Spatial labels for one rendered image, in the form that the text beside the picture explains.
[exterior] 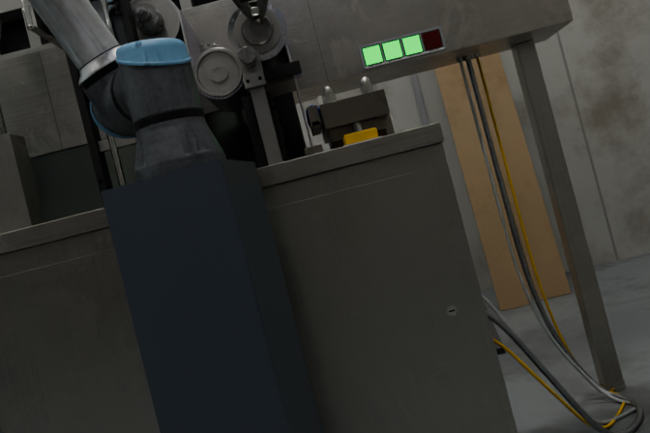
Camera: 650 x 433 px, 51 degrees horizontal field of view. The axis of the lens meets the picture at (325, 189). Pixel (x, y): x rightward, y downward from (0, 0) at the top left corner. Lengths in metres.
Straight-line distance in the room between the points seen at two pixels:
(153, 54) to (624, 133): 3.88
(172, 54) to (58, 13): 0.24
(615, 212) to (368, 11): 2.95
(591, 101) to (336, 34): 2.86
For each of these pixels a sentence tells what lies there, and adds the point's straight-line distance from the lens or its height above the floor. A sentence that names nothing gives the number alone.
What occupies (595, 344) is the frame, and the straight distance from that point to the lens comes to 2.37.
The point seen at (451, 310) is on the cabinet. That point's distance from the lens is 1.45.
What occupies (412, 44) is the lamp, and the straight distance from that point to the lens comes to 2.07.
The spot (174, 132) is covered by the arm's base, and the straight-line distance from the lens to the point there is 1.11.
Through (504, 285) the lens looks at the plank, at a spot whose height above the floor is 0.13.
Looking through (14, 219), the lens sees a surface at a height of 0.95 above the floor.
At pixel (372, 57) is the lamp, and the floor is 1.18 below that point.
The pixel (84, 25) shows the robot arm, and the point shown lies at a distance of 1.28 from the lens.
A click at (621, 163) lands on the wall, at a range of 4.71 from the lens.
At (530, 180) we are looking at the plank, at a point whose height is 0.64.
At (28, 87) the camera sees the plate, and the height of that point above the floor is 1.34.
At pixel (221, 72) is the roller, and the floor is 1.17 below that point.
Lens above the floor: 0.79
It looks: 1 degrees up
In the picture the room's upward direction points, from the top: 14 degrees counter-clockwise
